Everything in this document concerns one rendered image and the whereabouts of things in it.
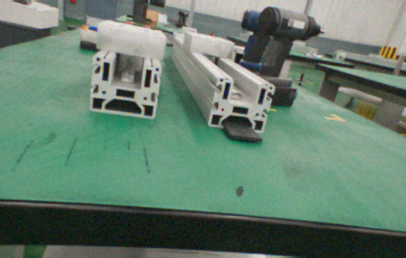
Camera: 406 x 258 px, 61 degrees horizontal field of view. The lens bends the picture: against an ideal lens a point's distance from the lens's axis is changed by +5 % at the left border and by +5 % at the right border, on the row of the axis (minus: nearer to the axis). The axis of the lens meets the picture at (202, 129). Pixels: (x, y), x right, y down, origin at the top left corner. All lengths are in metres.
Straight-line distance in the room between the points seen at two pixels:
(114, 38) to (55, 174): 0.30
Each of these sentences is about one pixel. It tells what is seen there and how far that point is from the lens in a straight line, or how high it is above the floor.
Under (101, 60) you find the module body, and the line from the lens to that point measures 0.52.
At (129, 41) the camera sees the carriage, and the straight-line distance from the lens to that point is 0.58.
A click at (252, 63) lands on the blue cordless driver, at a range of 1.07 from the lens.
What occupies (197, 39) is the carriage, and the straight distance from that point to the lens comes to 0.84.
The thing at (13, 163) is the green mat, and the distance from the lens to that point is 0.37.
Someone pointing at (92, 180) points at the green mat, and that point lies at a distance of 0.34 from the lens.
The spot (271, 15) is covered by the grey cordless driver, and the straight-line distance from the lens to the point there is 0.78.
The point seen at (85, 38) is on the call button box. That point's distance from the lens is 1.17.
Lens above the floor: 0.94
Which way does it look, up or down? 18 degrees down
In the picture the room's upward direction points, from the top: 11 degrees clockwise
